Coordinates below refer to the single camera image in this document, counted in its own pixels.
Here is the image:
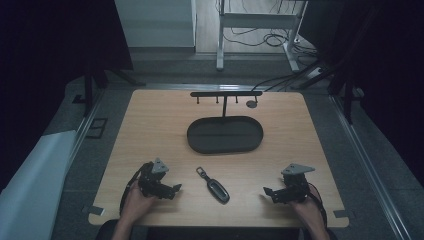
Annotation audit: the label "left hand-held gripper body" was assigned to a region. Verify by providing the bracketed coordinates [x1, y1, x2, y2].
[137, 157, 171, 200]

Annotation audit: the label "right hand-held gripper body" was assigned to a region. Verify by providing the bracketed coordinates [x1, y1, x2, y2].
[280, 162, 316, 204]

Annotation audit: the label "black car key with ring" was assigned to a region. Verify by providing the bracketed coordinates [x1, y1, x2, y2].
[195, 166, 231, 205]

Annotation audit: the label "black key rack with tray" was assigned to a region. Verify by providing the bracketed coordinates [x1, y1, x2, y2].
[186, 90, 265, 155]

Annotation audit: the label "person's right hand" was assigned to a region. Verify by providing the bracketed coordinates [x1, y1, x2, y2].
[287, 185, 327, 228]

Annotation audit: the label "person's left hand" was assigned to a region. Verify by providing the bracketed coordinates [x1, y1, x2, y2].
[121, 181, 158, 225]

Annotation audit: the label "black stand legs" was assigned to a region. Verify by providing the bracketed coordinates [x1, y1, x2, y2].
[82, 61, 147, 118]
[290, 6, 381, 126]

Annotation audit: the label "white power strip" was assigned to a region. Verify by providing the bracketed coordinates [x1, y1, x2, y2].
[305, 66, 325, 80]

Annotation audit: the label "white sheet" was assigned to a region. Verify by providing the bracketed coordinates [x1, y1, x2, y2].
[0, 129, 78, 240]

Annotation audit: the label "white cabinet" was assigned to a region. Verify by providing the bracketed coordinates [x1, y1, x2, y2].
[114, 0, 198, 50]

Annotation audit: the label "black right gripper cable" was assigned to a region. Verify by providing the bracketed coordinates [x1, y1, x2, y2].
[307, 181, 330, 229]

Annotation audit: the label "metal floor rail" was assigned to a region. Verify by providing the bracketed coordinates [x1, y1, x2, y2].
[65, 89, 105, 168]
[328, 94, 414, 240]

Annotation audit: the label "black cables on floor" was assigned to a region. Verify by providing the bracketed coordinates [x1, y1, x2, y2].
[222, 0, 318, 58]

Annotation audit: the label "white table frame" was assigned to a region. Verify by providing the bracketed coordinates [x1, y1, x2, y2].
[215, 0, 308, 73]

